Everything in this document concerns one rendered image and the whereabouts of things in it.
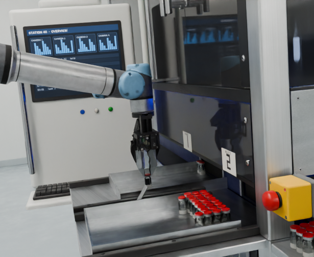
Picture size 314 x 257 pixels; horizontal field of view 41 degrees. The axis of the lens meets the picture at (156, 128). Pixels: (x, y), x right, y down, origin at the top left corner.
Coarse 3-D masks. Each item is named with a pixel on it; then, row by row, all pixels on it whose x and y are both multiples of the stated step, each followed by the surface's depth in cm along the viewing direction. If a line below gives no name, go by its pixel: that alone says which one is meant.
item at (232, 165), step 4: (224, 152) 109; (228, 152) 107; (232, 152) 104; (224, 156) 110; (232, 156) 104; (224, 160) 110; (228, 160) 107; (232, 160) 105; (224, 164) 110; (228, 164) 108; (232, 164) 105; (224, 168) 111; (232, 168) 105; (232, 172) 106
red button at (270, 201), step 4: (264, 192) 83; (268, 192) 82; (272, 192) 82; (264, 196) 83; (268, 196) 82; (272, 196) 82; (276, 196) 82; (264, 200) 83; (268, 200) 82; (272, 200) 81; (276, 200) 81; (264, 204) 83; (268, 204) 82; (272, 204) 81; (276, 204) 81; (268, 208) 82; (272, 208) 82; (276, 208) 82
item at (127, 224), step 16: (96, 208) 114; (112, 208) 115; (128, 208) 116; (144, 208) 117; (160, 208) 118; (176, 208) 117; (96, 224) 109; (112, 224) 108; (128, 224) 107; (144, 224) 106; (160, 224) 106; (176, 224) 105; (192, 224) 104; (224, 224) 95; (240, 224) 96; (96, 240) 99; (112, 240) 98; (128, 240) 90; (144, 240) 91; (160, 240) 91
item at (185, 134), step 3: (183, 132) 143; (183, 135) 143; (186, 135) 140; (189, 135) 137; (183, 138) 144; (186, 138) 140; (189, 138) 137; (183, 141) 144; (186, 141) 141; (189, 141) 137; (186, 144) 141; (189, 144) 138; (186, 147) 141; (189, 147) 138; (189, 150) 139
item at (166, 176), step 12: (144, 168) 151; (156, 168) 152; (168, 168) 153; (180, 168) 154; (192, 168) 155; (120, 180) 149; (132, 180) 149; (156, 180) 147; (168, 180) 145; (180, 180) 144; (192, 180) 143; (204, 180) 142; (216, 180) 130; (120, 192) 125; (132, 192) 124; (156, 192) 126
